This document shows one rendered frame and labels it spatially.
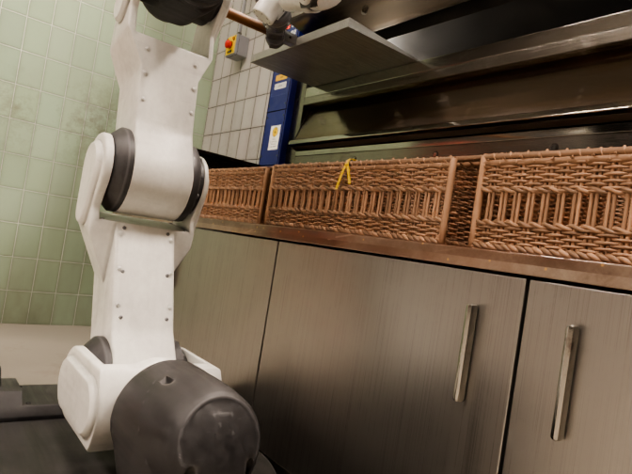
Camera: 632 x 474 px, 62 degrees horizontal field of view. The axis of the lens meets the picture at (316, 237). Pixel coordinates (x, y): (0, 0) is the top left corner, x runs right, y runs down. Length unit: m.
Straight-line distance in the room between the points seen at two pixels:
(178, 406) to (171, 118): 0.51
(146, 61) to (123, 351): 0.48
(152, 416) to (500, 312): 0.47
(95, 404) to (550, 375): 0.59
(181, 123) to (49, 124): 1.80
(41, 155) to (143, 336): 1.89
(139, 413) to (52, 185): 2.09
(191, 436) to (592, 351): 0.48
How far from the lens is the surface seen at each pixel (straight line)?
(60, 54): 2.80
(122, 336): 0.90
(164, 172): 0.92
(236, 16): 1.73
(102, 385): 0.79
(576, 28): 1.51
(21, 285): 2.74
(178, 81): 1.00
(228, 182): 1.56
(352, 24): 1.63
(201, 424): 0.66
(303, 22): 2.19
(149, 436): 0.68
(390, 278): 0.91
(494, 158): 0.88
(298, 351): 1.09
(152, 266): 0.94
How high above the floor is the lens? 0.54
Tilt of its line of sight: 1 degrees up
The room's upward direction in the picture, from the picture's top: 9 degrees clockwise
